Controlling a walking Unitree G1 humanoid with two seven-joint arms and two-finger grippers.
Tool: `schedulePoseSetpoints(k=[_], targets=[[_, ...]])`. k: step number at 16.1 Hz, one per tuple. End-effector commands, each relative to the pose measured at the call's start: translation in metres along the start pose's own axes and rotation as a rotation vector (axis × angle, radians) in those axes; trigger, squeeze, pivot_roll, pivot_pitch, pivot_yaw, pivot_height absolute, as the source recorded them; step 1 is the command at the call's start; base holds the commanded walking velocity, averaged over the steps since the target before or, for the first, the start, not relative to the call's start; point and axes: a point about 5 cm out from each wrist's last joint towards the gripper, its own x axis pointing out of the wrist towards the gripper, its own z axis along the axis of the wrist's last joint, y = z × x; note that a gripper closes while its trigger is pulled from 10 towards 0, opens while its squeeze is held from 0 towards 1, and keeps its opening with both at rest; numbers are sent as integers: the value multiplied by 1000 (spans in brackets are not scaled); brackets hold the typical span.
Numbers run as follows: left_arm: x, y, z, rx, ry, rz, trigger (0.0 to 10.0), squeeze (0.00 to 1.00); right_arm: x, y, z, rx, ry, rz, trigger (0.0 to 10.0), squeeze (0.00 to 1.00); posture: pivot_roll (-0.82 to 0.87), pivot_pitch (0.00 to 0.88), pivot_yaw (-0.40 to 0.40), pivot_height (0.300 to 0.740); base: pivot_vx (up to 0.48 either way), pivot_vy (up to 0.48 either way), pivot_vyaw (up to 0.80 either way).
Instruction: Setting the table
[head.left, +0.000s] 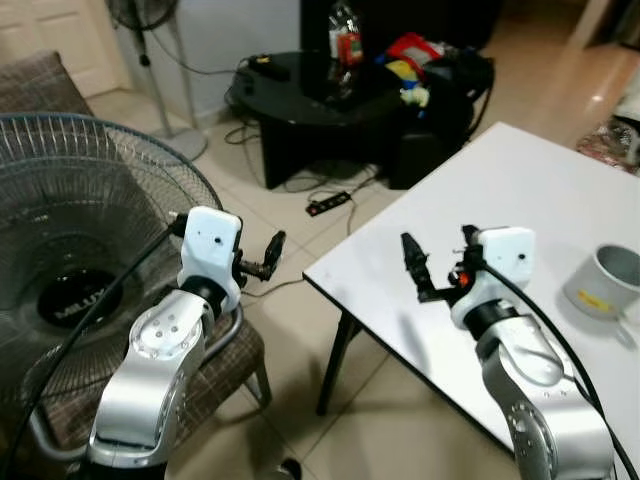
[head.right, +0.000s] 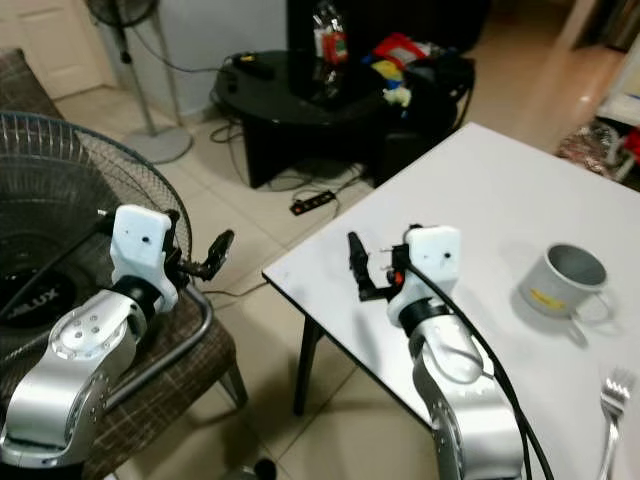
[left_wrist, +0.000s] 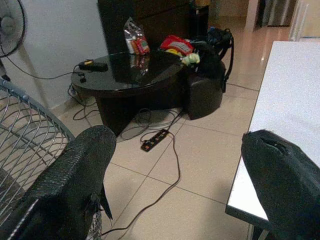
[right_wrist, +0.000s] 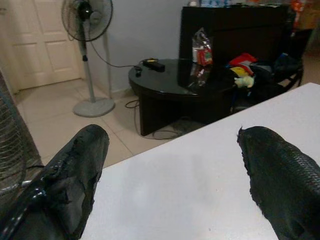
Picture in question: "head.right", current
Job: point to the black table leg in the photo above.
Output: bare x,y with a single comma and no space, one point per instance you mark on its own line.
308,365

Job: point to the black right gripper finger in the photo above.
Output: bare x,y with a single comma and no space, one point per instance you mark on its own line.
368,265
354,252

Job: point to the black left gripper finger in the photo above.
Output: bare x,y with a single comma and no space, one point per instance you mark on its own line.
226,245
212,258

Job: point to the silver metal fork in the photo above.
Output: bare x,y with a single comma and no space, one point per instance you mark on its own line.
615,400

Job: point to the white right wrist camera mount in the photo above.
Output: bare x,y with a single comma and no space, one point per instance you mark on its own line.
430,265

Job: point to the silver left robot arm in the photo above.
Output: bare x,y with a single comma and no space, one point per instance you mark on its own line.
65,380

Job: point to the grey pedestal fan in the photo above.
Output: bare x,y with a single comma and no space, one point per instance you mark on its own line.
150,110

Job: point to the small white crumpled item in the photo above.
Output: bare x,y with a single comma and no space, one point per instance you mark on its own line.
398,96

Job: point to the grey mug with yellow label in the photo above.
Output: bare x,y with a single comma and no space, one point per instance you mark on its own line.
560,285

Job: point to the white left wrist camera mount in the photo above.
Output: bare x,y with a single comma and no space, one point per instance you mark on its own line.
140,245

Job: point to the black power strip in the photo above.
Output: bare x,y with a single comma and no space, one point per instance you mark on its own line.
313,203

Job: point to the small black device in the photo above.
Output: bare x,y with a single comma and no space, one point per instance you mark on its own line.
253,66

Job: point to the floral patterned mat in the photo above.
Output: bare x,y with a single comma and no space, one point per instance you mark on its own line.
595,155

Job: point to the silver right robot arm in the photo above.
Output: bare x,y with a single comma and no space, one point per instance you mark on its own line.
465,400

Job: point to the red snack bag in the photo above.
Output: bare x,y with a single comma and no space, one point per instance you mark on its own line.
400,50

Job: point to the black round coffee table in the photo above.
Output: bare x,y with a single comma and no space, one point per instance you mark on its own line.
290,120

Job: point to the black robot foot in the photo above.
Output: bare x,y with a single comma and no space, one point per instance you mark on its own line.
260,470

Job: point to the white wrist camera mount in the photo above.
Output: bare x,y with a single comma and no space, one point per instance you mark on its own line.
430,265
140,245

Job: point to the yellow and blue packet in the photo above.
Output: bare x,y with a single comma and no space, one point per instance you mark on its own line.
386,72

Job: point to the white panel door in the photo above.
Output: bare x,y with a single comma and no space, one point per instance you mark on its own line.
60,40

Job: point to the black cabinet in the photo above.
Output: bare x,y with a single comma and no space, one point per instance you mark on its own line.
410,20

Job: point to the clear plastic bottle red label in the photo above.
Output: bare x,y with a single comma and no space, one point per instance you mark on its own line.
330,50

